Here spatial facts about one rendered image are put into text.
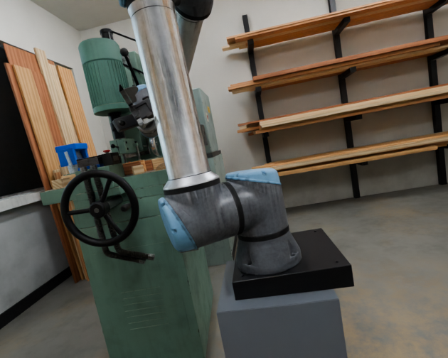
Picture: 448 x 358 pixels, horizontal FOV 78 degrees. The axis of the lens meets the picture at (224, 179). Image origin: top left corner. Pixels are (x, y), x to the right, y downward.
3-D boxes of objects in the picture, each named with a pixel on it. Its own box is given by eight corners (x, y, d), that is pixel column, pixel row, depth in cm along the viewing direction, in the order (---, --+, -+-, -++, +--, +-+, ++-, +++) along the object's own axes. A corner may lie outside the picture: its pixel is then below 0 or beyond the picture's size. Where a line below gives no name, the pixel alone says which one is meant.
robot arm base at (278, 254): (291, 242, 91) (286, 213, 90) (311, 266, 73) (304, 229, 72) (235, 253, 91) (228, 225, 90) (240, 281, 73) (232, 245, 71)
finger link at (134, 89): (129, 74, 92) (142, 96, 100) (114, 82, 92) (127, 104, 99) (132, 78, 91) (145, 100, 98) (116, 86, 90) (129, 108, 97)
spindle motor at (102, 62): (87, 114, 123) (69, 42, 119) (104, 118, 140) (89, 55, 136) (125, 107, 122) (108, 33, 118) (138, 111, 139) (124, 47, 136)
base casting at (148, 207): (75, 230, 122) (70, 209, 121) (124, 202, 179) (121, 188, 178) (174, 212, 120) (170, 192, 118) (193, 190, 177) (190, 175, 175)
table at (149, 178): (25, 211, 111) (22, 197, 111) (70, 197, 142) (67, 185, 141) (173, 185, 108) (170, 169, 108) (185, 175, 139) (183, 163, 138)
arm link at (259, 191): (299, 224, 76) (288, 162, 75) (244, 243, 71) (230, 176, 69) (271, 216, 91) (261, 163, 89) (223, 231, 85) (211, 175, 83)
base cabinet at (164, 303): (112, 375, 130) (73, 230, 121) (148, 303, 188) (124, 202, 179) (205, 361, 128) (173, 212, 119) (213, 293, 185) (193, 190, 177)
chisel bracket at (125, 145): (112, 159, 129) (108, 140, 128) (124, 157, 143) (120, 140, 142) (128, 155, 128) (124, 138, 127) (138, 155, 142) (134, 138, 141)
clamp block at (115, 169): (79, 194, 110) (73, 172, 109) (95, 188, 123) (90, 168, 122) (114, 187, 109) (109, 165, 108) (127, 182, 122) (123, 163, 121)
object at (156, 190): (75, 209, 121) (72, 200, 120) (98, 199, 141) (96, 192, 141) (164, 193, 119) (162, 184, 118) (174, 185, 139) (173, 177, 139)
